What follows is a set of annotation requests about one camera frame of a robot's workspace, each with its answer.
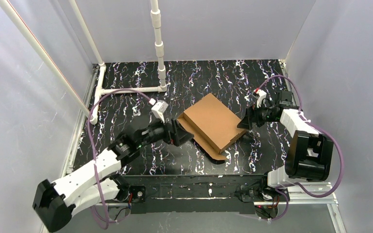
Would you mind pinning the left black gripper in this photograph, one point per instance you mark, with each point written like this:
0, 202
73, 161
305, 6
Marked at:
169, 132

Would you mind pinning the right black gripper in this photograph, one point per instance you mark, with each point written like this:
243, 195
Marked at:
254, 116

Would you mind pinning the brown cardboard box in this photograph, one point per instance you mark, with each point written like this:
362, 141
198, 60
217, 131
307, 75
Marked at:
213, 125

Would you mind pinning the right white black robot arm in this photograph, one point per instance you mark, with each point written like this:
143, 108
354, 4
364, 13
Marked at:
310, 152

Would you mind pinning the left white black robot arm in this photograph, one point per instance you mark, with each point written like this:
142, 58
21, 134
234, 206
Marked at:
57, 202

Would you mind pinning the silver wrench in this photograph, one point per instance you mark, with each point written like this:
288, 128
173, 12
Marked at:
136, 111

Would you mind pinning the aluminium rail base frame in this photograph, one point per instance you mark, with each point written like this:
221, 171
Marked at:
185, 178

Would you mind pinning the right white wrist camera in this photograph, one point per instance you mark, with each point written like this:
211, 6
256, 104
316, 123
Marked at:
259, 95

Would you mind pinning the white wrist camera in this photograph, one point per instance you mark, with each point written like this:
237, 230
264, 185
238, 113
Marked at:
158, 108
259, 95

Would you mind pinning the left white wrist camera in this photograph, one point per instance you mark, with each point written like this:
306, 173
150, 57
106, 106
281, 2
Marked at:
158, 108

